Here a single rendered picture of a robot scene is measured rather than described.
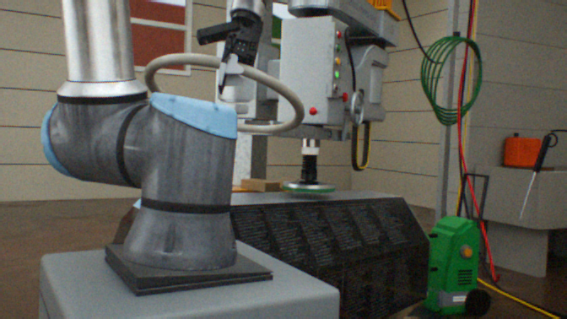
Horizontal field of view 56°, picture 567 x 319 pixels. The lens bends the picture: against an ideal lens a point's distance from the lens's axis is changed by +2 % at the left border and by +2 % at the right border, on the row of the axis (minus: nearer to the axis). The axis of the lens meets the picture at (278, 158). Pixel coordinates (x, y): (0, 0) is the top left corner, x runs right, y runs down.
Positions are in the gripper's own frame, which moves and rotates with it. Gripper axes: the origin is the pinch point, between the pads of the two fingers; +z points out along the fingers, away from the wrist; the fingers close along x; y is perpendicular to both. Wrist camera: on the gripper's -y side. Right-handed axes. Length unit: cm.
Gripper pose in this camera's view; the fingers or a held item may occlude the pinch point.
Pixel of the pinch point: (218, 84)
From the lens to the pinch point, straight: 136.0
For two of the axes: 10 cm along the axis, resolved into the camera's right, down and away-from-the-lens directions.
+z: -2.1, 9.3, -2.9
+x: -1.0, 2.8, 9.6
